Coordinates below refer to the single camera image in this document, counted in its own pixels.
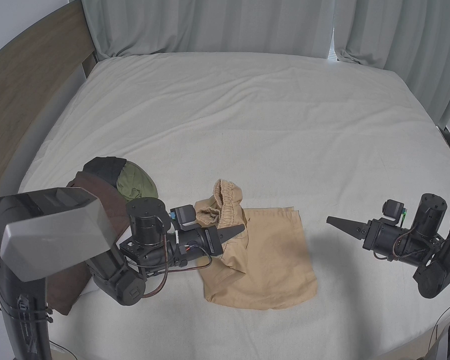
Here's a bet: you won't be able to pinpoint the brown garment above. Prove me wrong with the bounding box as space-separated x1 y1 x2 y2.
45 171 132 316

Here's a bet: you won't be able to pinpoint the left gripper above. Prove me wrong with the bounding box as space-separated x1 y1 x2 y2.
170 226 226 264

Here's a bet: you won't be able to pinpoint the pale green curtain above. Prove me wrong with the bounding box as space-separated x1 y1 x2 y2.
333 0 450 128
76 0 336 62

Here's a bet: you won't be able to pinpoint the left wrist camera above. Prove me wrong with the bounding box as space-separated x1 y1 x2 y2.
169 204 199 232

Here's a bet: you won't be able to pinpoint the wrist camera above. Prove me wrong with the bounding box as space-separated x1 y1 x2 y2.
169 204 199 232
382 199 409 225

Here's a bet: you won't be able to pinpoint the beige shorts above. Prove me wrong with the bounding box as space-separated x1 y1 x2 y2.
194 178 319 310

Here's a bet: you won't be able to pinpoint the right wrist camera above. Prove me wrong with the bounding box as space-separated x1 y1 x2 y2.
382 199 409 225

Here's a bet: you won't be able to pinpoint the white garment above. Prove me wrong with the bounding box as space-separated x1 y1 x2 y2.
77 225 133 299

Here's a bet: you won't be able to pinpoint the black garment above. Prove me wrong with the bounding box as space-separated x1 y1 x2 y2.
83 157 127 187

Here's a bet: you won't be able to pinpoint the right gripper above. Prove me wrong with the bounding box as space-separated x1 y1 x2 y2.
361 218 414 260

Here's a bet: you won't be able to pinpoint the bed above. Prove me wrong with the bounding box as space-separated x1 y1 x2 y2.
0 0 450 360

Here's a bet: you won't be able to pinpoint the green garment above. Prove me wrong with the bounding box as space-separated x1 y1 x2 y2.
115 162 159 202

